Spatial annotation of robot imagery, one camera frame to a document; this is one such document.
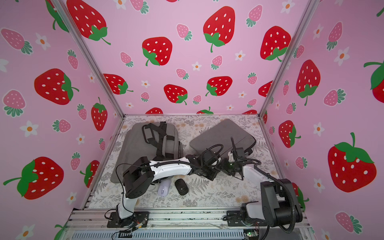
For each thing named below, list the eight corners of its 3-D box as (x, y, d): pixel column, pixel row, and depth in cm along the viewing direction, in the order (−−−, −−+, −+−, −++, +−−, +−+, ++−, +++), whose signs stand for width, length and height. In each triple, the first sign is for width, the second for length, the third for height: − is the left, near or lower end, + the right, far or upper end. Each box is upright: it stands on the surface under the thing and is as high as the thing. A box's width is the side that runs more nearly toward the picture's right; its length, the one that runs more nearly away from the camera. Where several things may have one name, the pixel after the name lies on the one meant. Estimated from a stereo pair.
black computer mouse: (181, 196, 83) (180, 195, 81) (174, 183, 88) (173, 182, 86) (189, 191, 85) (189, 189, 83) (182, 178, 90) (181, 177, 88)
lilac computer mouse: (158, 196, 83) (157, 194, 80) (161, 181, 89) (159, 179, 86) (169, 196, 83) (168, 194, 80) (171, 181, 89) (170, 179, 86)
